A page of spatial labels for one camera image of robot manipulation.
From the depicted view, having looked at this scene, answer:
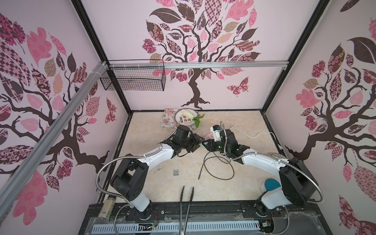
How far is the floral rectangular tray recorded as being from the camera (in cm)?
112

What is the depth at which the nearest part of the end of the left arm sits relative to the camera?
0.66 meters

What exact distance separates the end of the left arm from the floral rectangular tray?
11.8 inches
